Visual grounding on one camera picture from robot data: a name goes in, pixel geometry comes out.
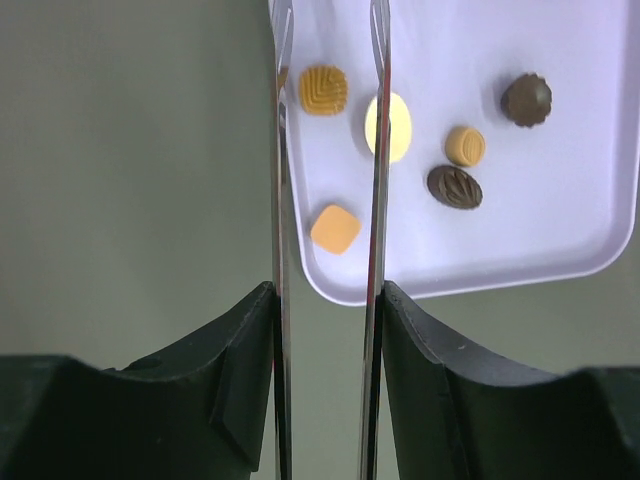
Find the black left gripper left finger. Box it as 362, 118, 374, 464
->
1, 282, 275, 479

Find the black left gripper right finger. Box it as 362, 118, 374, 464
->
383, 282, 639, 479

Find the white oval chocolate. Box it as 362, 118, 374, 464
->
364, 93, 412, 164

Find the dark fluted round chocolate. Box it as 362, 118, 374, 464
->
500, 73, 552, 128

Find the caramel ridged square chocolate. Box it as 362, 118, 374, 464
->
298, 65, 349, 116

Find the orange square chocolate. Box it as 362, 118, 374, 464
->
310, 204, 362, 255

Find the dark oval leaf chocolate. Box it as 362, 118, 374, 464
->
426, 165, 483, 210

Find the small caramel oval chocolate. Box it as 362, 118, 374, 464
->
445, 126, 486, 167

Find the lavender plastic tray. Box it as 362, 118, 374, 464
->
279, 1, 639, 306

